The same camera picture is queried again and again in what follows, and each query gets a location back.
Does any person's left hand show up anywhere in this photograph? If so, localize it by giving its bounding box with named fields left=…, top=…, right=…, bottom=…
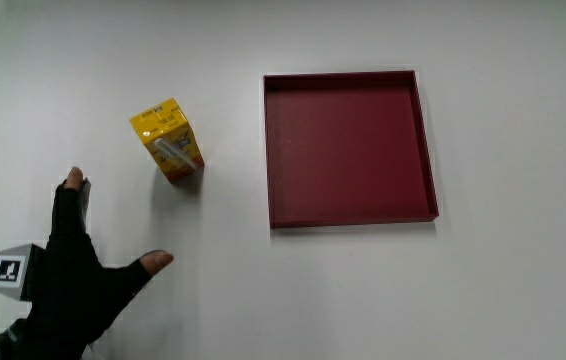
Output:
left=0, top=166, right=175, bottom=360

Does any yellow ice redtea carton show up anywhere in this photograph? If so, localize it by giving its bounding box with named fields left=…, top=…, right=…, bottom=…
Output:
left=129, top=97, right=206, bottom=185

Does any dark red square tray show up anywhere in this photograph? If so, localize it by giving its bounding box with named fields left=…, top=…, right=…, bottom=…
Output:
left=263, top=70, right=440, bottom=230

